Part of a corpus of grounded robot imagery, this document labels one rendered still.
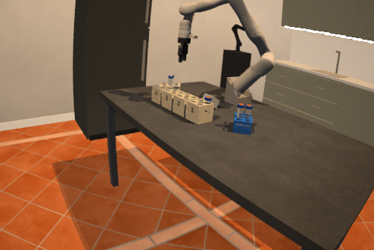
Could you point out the blue tube rack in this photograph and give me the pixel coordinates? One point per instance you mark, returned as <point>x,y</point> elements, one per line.
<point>243,127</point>

